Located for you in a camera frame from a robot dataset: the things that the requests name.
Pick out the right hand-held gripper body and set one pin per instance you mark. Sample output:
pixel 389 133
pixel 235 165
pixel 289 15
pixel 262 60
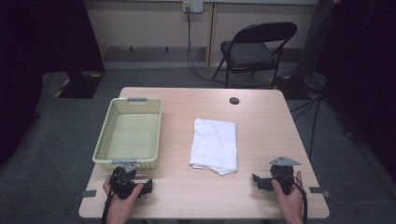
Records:
pixel 281 171

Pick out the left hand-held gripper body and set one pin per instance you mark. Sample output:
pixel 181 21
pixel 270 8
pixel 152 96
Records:
pixel 120 182

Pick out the pale green plastic basket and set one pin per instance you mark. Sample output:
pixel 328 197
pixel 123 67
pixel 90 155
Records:
pixel 134 137

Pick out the white cloth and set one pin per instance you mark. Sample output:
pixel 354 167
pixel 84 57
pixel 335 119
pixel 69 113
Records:
pixel 214 144

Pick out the person's left hand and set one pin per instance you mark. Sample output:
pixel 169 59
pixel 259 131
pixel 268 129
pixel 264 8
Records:
pixel 120 207

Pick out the person's right hand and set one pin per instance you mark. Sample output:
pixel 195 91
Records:
pixel 289 202

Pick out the grey tape strip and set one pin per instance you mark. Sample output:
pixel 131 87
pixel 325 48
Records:
pixel 87 194
pixel 319 190

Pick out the black stand base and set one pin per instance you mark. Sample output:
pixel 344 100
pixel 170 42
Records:
pixel 292 87
pixel 79 87

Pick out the black folding chair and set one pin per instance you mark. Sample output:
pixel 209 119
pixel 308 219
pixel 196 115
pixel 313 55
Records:
pixel 249 54

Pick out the black curtain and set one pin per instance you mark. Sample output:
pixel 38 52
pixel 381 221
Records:
pixel 37 46
pixel 364 77

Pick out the grey upright panel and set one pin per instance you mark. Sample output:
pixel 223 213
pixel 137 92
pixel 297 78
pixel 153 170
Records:
pixel 314 40

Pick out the white wall socket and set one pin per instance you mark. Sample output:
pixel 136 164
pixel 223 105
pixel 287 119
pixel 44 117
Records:
pixel 193 6

